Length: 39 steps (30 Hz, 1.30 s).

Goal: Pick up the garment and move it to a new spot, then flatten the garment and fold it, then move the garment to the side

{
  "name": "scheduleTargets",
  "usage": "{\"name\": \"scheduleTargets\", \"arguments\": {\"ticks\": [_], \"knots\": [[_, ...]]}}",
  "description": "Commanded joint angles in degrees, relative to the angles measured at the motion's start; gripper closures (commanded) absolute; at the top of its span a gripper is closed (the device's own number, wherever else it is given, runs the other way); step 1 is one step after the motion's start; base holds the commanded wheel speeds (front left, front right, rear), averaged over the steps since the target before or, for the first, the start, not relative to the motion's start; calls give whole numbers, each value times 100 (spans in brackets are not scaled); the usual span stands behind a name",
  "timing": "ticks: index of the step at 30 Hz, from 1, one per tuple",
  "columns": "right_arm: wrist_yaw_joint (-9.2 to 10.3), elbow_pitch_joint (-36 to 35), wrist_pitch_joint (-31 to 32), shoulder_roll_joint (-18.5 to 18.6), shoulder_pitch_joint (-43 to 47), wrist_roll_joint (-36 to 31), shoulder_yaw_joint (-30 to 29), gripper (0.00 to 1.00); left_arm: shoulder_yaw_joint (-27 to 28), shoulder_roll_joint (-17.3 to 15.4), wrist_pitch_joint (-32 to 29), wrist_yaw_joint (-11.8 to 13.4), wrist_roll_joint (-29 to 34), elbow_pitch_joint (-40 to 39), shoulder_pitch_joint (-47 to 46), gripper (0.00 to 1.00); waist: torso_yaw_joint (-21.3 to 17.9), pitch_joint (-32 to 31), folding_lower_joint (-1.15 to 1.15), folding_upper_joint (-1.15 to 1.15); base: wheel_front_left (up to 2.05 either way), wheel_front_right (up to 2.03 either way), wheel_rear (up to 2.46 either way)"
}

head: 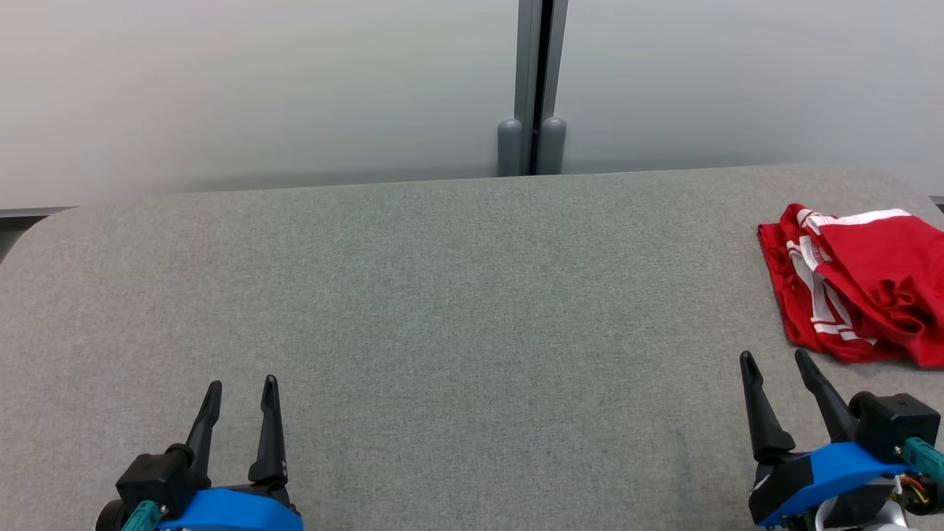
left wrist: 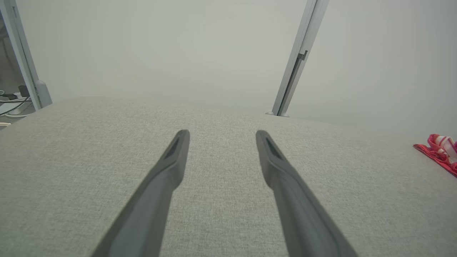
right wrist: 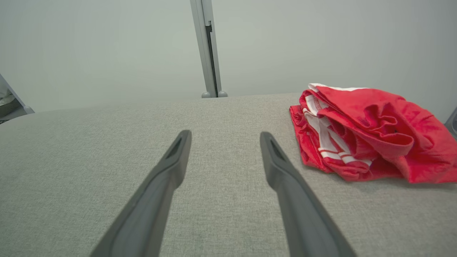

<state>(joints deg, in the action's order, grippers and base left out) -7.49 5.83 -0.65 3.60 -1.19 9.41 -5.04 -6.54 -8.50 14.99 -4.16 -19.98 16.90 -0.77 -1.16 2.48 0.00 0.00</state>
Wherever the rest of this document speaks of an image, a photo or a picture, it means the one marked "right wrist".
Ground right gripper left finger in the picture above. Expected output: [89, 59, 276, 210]
[89, 130, 192, 257]

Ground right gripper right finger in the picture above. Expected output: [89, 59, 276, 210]
[261, 132, 357, 257]

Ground red shorts with white trim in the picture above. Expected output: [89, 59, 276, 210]
[309, 83, 457, 184]

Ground grey metal frame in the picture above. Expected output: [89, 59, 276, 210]
[0, 73, 35, 124]
[445, 107, 457, 140]

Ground grey metal partition post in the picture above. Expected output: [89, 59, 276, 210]
[190, 0, 222, 97]

